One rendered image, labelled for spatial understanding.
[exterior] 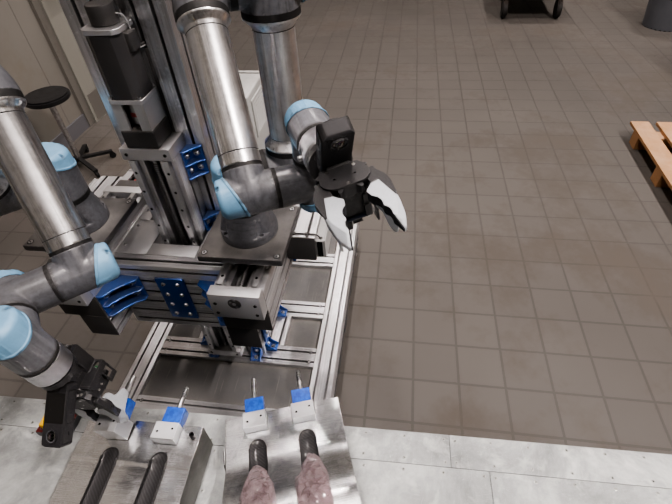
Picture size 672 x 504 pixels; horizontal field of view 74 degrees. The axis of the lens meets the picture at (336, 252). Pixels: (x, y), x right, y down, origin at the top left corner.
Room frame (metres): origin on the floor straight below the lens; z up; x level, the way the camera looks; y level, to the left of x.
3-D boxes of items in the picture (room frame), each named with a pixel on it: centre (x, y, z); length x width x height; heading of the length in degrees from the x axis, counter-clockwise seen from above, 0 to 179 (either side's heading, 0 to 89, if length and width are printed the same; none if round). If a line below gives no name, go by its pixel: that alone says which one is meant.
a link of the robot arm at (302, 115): (0.70, 0.03, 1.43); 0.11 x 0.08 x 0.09; 15
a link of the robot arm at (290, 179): (0.69, 0.04, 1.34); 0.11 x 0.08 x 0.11; 105
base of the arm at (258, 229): (0.91, 0.23, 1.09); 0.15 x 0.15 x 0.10
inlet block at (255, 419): (0.51, 0.21, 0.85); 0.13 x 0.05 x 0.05; 8
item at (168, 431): (0.48, 0.38, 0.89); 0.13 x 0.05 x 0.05; 171
